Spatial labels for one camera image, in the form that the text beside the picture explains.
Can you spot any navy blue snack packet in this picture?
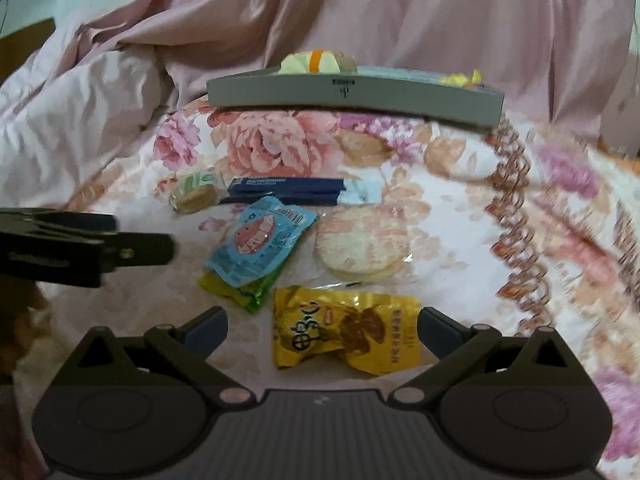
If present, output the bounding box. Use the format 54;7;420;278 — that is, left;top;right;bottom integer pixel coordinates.
219;175;384;207

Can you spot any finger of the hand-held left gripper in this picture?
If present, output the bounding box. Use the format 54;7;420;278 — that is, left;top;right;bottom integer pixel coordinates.
0;207;120;242
97;231;175;275

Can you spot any green yellow snack packet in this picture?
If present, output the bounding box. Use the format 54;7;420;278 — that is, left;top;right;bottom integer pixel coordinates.
198;264;282;314

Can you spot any pink satin sheet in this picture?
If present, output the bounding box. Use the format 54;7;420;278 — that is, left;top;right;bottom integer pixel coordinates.
70;0;640;161

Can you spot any grey cardboard box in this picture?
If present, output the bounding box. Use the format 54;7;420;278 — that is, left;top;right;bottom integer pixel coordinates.
206;61;507;130

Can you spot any pale pink quilt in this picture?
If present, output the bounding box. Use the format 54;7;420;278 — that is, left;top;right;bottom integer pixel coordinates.
0;25;176;211

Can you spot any light blue snack packet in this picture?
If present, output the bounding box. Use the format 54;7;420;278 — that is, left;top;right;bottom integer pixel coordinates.
204;196;318;289

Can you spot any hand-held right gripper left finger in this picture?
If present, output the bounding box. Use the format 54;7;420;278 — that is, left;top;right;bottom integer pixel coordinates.
66;305;258;409

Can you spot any yellow crumpled wrapper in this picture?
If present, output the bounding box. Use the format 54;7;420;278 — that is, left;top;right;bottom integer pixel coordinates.
441;69;484;86

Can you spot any cream orange snack packet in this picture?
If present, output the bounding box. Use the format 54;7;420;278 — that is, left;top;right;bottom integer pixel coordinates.
279;49;359;75

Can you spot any green label biscuit packet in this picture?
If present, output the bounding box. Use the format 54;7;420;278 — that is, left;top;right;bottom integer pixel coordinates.
169;168;227;214

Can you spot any wooden headboard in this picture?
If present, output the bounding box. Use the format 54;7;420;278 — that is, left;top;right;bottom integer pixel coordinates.
0;17;56;42

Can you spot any round rice cracker packet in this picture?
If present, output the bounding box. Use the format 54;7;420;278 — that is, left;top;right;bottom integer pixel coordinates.
313;207;414;282

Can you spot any floral bedsheet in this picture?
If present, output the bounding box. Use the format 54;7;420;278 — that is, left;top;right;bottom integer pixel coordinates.
15;95;640;480

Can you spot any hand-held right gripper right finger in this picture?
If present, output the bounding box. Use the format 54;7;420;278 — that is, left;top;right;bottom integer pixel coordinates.
389;305;578;409

